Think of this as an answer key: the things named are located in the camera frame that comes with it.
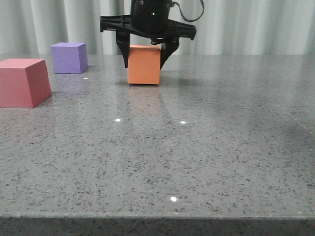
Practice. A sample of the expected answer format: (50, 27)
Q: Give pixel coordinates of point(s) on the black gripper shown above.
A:
(148, 19)

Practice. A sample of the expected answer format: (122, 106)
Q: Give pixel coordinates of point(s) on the orange foam block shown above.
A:
(144, 65)

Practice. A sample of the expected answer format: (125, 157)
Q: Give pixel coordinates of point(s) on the purple foam block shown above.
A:
(69, 57)

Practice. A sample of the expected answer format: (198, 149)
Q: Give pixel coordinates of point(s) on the pale green curtain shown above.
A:
(224, 27)

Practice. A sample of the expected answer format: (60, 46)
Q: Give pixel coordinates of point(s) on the red foam block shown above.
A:
(24, 83)

